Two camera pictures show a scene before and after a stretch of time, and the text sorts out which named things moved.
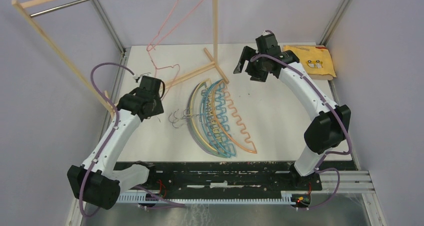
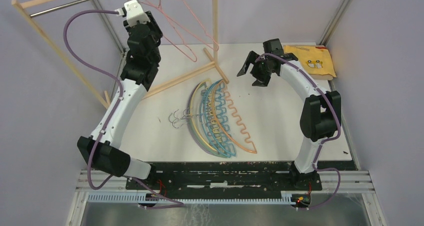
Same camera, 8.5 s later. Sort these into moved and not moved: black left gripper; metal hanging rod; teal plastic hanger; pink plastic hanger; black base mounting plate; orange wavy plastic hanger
Moved: black left gripper; pink plastic hanger
Not moved: black base mounting plate; teal plastic hanger; orange wavy plastic hanger; metal hanging rod
